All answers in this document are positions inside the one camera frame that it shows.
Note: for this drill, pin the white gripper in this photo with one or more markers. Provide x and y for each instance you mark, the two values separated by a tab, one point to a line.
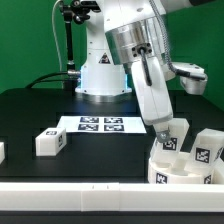
154	101

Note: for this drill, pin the white block at left edge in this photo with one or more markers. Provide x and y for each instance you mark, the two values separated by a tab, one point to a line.
2	152

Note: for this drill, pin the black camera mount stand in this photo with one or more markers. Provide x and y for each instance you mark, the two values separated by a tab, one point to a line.
76	12

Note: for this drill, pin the white L-shaped obstacle wall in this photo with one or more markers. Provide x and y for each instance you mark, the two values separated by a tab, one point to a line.
111	197

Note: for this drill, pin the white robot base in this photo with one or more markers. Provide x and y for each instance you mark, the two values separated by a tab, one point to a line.
101	80

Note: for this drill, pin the white round stool seat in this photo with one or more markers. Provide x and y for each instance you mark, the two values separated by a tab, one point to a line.
165	173

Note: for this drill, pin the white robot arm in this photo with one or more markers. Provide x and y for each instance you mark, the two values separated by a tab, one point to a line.
137	38

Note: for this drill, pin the white marker sheet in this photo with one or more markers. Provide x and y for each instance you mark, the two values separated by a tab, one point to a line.
100	124

